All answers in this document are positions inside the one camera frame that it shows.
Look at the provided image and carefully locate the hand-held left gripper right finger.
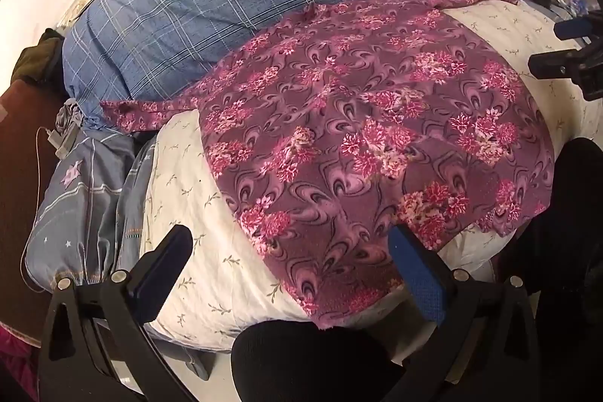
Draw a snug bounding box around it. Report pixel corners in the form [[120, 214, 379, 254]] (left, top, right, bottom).
[[387, 223, 540, 402]]

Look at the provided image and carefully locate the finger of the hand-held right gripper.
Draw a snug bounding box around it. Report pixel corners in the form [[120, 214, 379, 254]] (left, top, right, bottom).
[[554, 12, 603, 44], [528, 49, 587, 81]]

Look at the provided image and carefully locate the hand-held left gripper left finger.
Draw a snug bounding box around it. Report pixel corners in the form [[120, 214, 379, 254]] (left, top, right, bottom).
[[37, 224, 208, 402]]

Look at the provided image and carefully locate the purple floral garment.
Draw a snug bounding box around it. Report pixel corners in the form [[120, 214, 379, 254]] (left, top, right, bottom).
[[100, 0, 556, 330]]

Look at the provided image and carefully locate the white leaf-print duvet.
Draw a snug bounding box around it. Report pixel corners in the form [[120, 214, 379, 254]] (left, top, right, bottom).
[[141, 0, 603, 351]]

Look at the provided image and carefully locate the grey-blue star-print pillow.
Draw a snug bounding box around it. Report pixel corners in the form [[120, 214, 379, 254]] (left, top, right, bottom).
[[24, 133, 156, 294]]

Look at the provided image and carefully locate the brown wooden headboard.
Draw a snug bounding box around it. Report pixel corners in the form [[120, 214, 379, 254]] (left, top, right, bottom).
[[0, 77, 64, 332]]

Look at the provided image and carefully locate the grey crumpled cloth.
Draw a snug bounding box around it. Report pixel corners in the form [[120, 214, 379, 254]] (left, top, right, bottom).
[[55, 98, 101, 158]]

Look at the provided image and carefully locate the magenta cloth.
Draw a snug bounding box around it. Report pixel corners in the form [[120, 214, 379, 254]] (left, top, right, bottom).
[[0, 321, 39, 402]]

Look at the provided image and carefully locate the olive green cloth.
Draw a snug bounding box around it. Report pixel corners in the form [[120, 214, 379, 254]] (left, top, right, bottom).
[[12, 28, 65, 86]]

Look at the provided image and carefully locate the white charger cable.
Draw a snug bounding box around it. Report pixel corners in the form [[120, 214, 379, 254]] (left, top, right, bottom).
[[20, 126, 67, 290]]

